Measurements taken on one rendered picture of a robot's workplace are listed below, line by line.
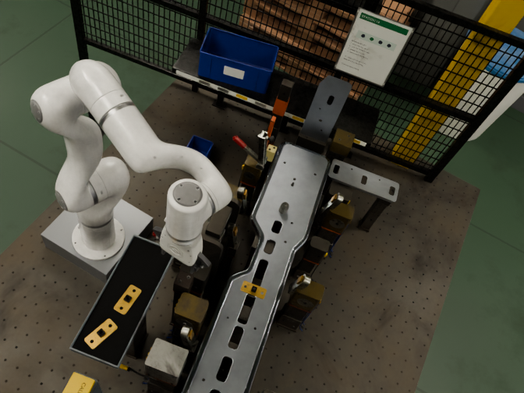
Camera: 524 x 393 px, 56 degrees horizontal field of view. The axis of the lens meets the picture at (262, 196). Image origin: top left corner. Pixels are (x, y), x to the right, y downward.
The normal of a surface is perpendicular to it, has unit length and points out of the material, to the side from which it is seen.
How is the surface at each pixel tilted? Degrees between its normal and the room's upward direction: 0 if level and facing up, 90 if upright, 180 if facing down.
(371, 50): 90
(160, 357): 0
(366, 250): 0
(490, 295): 0
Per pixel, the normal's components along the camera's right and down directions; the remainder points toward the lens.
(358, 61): -0.31, 0.77
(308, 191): 0.18, -0.53
